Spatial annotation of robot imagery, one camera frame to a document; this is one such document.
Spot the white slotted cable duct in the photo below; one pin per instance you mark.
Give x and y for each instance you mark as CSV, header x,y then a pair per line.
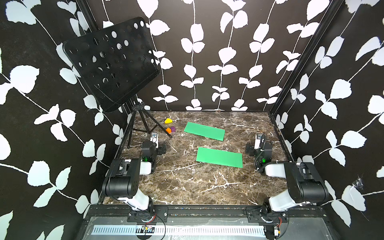
x,y
140,230

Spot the yellow toy block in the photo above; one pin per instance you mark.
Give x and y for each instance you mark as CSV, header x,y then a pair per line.
x,y
168,121

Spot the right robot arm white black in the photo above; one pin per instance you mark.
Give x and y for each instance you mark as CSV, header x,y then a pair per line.
x,y
304,183

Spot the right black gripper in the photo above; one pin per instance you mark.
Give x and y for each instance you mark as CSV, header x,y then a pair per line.
x,y
251,152

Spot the black front mounting rail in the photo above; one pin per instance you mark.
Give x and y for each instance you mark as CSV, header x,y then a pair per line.
x,y
164,213

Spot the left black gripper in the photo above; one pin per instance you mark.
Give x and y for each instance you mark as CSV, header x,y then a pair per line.
x,y
160,149

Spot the black perforated music stand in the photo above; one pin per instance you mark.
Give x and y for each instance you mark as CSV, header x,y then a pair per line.
x,y
114,63

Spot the green rectangular paper sheet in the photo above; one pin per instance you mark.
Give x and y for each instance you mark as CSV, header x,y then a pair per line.
x,y
205,131

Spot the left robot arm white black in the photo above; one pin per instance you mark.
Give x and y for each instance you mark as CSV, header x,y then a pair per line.
x,y
122,180

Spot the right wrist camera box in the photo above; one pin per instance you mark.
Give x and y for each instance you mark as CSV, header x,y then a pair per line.
x,y
258,140

